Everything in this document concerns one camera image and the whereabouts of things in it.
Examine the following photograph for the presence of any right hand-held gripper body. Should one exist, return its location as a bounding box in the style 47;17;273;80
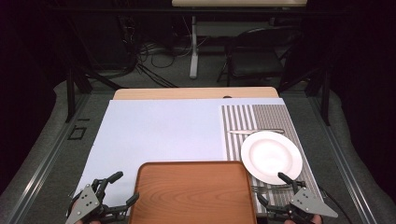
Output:
264;181;339;224

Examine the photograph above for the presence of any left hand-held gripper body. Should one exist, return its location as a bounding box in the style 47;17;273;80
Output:
64;178;128;224

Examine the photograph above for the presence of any white round plate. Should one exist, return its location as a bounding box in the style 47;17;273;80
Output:
240;130;304;186

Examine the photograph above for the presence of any brown wooden tray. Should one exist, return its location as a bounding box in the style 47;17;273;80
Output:
128;161;258;224

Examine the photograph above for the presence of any silver table knife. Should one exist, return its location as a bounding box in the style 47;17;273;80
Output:
228;128;286;135

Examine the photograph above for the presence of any person's right hand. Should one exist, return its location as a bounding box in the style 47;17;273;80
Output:
283;214;324;224

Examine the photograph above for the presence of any white table board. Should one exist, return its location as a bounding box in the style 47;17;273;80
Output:
74;97;325;217

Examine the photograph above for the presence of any grey striped placemat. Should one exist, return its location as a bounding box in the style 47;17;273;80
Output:
220;104;324;217

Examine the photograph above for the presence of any black metal stand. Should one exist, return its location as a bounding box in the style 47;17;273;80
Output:
276;66;332;127
64;12;125;123

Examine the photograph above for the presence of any light wooden table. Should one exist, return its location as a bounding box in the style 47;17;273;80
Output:
112;86;280;101

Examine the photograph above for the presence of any black folding chair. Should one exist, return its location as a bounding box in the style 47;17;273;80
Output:
217;27;304;88

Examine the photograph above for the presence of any white desk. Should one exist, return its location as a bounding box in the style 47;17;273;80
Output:
171;0;308;80

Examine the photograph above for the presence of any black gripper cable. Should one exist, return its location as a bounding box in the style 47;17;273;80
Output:
317;184;353;224

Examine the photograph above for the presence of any metal floor rail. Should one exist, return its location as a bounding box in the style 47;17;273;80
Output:
307;92;379;224
6;92;92;224

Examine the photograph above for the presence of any bundle of floor cables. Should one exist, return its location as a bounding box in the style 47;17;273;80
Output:
118;15;213;89

